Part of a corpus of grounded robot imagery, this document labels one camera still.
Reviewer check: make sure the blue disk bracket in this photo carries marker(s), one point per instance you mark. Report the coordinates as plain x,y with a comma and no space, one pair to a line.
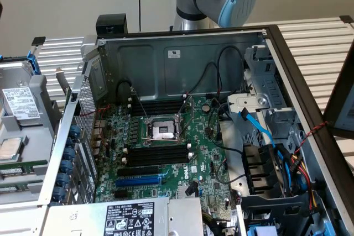
34,63

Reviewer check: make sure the black plastic box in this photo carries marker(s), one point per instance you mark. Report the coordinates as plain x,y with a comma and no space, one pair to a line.
110,21

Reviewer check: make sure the white case label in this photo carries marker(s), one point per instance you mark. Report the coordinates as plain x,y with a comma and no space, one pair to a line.
174,53

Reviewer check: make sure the silver chipset heat sink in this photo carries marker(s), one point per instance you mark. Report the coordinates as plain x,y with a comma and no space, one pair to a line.
181,191

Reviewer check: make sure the grey parts rack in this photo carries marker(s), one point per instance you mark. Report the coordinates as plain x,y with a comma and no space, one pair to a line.
38,89

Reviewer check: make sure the grey lower drive cage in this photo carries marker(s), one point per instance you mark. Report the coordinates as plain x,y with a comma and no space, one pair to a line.
276,205

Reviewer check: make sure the green Dell motherboard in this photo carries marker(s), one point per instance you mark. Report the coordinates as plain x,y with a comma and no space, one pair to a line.
199,142

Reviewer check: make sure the round coin battery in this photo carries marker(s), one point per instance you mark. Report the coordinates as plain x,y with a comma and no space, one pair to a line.
205,107

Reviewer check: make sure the silver disk bay plate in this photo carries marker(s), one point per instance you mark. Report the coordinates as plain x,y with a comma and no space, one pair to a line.
249,100

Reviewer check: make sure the CPU socket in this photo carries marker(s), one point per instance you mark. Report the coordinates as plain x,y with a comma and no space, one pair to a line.
161,131

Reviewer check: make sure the silver hard disk white label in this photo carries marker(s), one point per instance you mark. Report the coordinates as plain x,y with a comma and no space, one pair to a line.
19,103

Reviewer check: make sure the silver rear port block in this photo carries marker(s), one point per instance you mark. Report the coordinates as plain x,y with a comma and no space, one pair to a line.
99,125

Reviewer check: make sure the black fan shroud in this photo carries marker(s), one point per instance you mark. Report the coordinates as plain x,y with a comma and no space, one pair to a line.
257,164

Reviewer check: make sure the thin metal locking lever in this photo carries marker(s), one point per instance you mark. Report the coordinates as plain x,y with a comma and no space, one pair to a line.
139,102

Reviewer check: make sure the open grey PC case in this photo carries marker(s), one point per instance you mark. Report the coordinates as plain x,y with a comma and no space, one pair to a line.
188,42

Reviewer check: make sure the black table end cap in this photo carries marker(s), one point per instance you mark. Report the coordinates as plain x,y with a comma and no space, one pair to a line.
347,19
38,41

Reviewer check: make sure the black board connector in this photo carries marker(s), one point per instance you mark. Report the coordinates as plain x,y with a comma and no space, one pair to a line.
190,190

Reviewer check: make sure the dark blue slot clip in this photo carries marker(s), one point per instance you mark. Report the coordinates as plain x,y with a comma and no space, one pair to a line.
64,179
76,131
69,153
67,166
60,194

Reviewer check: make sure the silver power supply unit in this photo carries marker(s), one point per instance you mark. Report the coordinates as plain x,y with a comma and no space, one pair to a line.
83,216

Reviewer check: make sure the long black expansion slot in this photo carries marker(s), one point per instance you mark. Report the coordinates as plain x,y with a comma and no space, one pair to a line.
138,171

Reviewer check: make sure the grey metal disk bay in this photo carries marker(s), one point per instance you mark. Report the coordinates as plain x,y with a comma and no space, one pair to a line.
276,114

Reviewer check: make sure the dark framed side panel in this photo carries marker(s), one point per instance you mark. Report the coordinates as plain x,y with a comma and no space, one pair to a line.
345,109

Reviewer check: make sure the graphics card metal bracket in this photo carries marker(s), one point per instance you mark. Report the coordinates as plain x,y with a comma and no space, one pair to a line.
62,78

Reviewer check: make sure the blue expansion slot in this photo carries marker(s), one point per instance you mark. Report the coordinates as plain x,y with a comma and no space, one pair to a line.
138,182

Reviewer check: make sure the short black expansion slot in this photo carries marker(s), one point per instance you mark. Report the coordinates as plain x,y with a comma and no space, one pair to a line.
121,194

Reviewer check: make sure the silver CPU chip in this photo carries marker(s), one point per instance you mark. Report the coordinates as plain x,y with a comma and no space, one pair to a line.
9,149

